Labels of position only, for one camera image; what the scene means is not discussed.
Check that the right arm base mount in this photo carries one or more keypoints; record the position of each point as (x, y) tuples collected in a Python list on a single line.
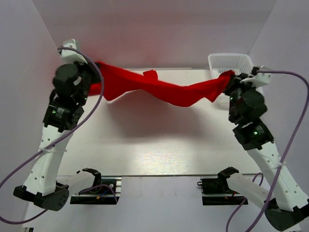
[(214, 194)]

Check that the red t shirt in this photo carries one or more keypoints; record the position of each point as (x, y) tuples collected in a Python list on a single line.
[(119, 81)]

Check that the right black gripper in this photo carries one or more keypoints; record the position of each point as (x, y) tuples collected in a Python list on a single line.
[(234, 82)]

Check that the white plastic basket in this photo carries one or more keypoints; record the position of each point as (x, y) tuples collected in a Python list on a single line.
[(220, 63)]

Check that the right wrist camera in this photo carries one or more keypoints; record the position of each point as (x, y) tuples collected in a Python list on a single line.
[(260, 76)]

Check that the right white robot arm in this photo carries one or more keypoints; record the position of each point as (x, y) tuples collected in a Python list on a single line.
[(285, 204)]

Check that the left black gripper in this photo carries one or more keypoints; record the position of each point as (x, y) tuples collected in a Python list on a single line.
[(91, 68)]

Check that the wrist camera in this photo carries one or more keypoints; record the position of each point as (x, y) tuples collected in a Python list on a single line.
[(69, 56), (260, 76)]

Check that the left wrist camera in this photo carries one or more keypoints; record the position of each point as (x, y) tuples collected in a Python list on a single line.
[(69, 56)]

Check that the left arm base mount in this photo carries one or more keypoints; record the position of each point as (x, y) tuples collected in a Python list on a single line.
[(101, 195)]

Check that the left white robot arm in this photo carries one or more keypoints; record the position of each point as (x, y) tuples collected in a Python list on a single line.
[(42, 187)]

